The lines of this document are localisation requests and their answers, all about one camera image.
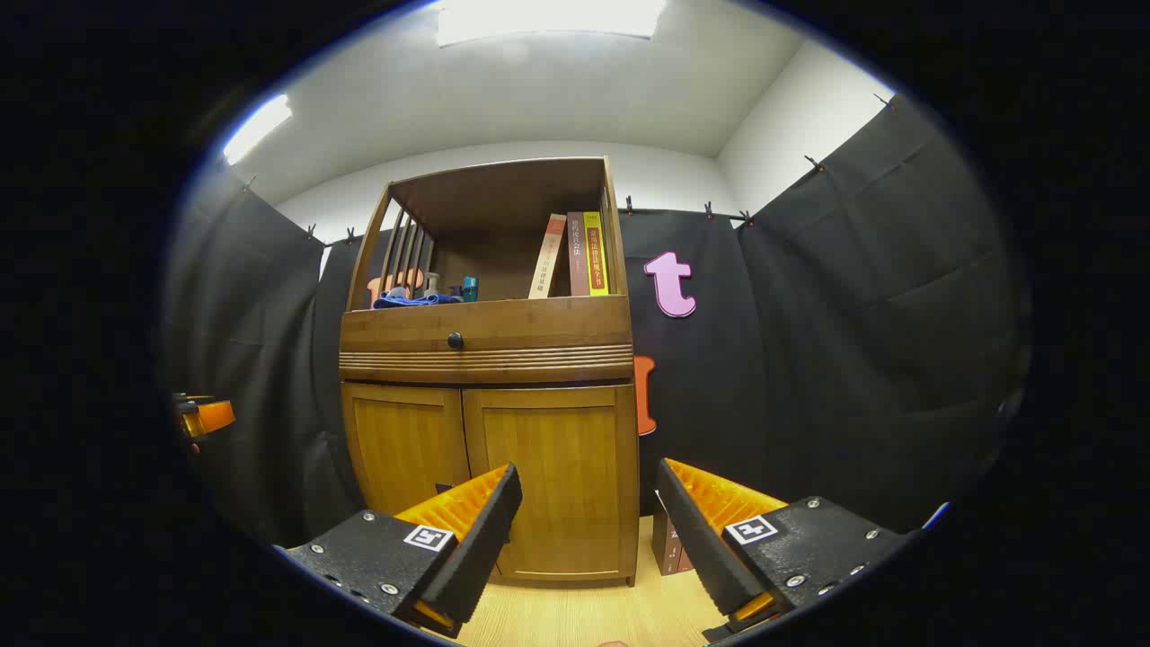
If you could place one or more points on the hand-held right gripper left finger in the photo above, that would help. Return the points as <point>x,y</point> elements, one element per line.
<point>481,539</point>

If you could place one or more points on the brown box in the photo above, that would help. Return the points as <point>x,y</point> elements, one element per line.
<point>669,553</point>

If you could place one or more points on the beige book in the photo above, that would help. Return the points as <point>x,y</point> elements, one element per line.
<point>546,261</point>

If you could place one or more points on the small white bottle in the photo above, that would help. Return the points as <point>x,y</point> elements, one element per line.
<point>432,283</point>

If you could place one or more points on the large ceiling light panel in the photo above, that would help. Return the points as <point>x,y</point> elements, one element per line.
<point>548,18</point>

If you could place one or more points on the yellow book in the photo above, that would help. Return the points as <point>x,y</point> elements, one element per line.
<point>597,256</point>

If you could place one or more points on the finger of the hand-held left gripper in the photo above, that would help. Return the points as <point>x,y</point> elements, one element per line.
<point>211,416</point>

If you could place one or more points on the black backdrop cloth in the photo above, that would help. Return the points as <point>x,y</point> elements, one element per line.
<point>853,341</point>

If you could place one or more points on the wooden shoe cabinet door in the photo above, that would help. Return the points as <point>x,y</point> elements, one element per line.
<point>557,449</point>
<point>404,440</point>

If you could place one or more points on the blue cloth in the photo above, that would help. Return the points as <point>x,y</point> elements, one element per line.
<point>413,300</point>

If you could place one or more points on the wooden drawer with black knob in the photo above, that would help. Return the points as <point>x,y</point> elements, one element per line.
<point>539,323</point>

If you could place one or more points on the small ceiling light panel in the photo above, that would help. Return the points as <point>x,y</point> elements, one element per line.
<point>258,128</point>

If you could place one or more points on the wooden double-door shoe cabinet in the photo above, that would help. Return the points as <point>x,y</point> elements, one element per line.
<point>503,368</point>

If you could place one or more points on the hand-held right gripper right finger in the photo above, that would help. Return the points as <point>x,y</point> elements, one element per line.
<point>696,539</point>

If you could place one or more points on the brown book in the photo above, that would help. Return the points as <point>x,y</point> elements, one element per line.
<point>577,256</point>

